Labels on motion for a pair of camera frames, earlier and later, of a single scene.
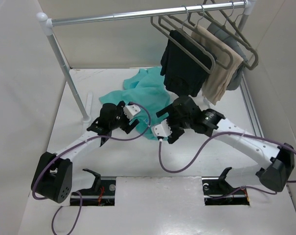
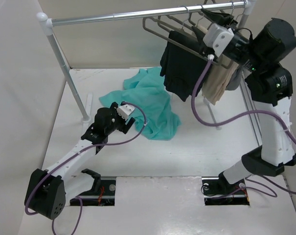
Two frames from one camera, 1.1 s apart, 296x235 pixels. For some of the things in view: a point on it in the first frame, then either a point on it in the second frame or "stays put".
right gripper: x=168 y=109 to x=220 y=17
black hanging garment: x=183 y=75 stays put
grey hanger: x=180 y=46 to x=196 y=50
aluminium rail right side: x=245 y=90 stays put
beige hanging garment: x=225 y=61 stays put
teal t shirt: x=145 y=94 stays put
